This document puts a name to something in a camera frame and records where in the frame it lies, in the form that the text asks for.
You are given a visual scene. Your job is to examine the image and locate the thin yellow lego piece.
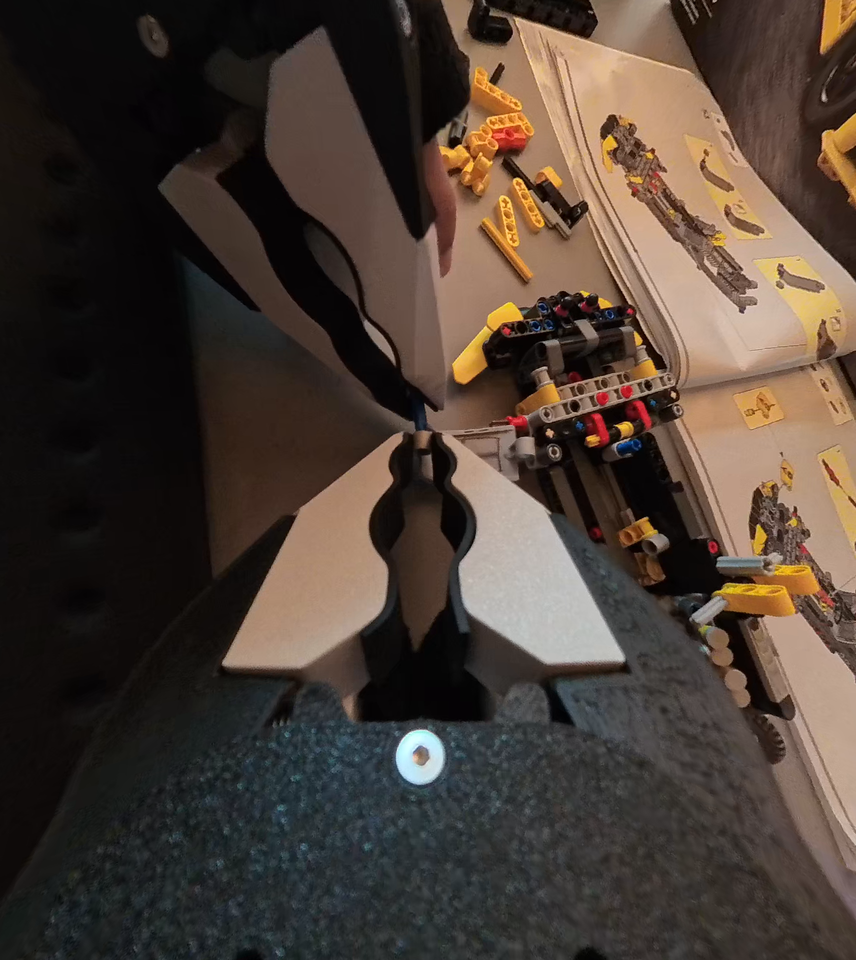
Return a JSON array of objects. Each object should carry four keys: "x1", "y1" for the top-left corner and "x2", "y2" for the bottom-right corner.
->
[{"x1": 480, "y1": 217, "x2": 534, "y2": 285}]

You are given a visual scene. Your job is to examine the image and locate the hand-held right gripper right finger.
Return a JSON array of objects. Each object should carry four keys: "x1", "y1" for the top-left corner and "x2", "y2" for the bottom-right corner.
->
[{"x1": 431, "y1": 433, "x2": 628, "y2": 721}]

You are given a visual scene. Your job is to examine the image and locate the black dotted mat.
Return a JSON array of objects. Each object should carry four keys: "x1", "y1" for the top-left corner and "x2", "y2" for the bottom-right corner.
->
[{"x1": 0, "y1": 0, "x2": 212, "y2": 939}]

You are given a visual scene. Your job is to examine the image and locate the open instruction booklet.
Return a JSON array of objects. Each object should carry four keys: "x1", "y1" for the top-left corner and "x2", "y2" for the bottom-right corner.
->
[{"x1": 514, "y1": 18, "x2": 856, "y2": 879}]

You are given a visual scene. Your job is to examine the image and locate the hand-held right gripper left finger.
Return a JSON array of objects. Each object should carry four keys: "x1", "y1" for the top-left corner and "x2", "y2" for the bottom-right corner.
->
[{"x1": 221, "y1": 431, "x2": 408, "y2": 721}]

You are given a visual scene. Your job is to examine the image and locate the grey lego seat piece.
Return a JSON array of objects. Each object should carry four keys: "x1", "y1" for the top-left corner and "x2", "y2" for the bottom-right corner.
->
[{"x1": 454, "y1": 420, "x2": 539, "y2": 483}]

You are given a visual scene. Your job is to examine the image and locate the lego set box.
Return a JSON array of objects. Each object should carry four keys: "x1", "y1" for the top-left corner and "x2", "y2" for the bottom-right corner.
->
[{"x1": 668, "y1": 0, "x2": 856, "y2": 399}]

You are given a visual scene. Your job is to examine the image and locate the lego car chassis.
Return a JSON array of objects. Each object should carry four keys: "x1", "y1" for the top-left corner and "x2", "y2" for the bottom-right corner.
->
[{"x1": 452, "y1": 291, "x2": 797, "y2": 766}]

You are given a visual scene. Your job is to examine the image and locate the black lego beams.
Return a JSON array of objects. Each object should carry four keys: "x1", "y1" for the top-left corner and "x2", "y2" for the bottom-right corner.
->
[{"x1": 467, "y1": 0, "x2": 600, "y2": 45}]

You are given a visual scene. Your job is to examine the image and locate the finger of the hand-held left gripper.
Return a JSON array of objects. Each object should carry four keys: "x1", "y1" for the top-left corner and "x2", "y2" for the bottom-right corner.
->
[
  {"x1": 263, "y1": 26, "x2": 449, "y2": 411},
  {"x1": 158, "y1": 141, "x2": 419, "y2": 420}
]

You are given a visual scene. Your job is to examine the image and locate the pile of yellow lego beams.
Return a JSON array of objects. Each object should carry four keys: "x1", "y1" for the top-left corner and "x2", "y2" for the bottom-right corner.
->
[{"x1": 439, "y1": 66, "x2": 590, "y2": 241}]

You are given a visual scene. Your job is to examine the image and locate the person's left hand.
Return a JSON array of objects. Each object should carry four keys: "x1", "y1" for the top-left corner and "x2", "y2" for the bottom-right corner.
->
[{"x1": 424, "y1": 150, "x2": 461, "y2": 280}]

